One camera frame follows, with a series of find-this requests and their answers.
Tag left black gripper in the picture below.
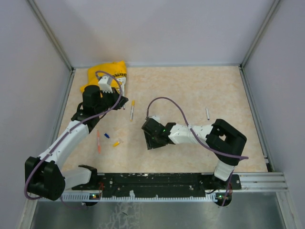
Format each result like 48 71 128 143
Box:
95 86 128 114

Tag white pen yellow tip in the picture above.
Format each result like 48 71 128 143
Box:
130 104 134 121

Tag orange white pen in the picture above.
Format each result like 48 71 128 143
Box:
97 130 101 154

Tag white pen red marks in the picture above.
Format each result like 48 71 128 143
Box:
121 82 125 96

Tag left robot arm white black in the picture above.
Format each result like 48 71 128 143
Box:
24 85 128 201

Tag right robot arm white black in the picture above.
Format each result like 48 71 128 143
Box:
142 117 247 189

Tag white pen right side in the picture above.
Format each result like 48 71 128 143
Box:
206 107 210 120

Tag yellow folded shirt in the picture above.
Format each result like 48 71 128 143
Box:
80 61 127 93

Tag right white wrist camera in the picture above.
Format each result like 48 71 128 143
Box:
147 115 161 123

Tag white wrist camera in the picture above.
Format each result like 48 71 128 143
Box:
98 75 112 93
147 115 161 123

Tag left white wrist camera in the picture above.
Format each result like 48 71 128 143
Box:
98 75 112 93

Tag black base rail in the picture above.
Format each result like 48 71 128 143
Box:
72 173 241 198

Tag aluminium frame side rail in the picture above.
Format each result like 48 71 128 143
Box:
239 66 275 172

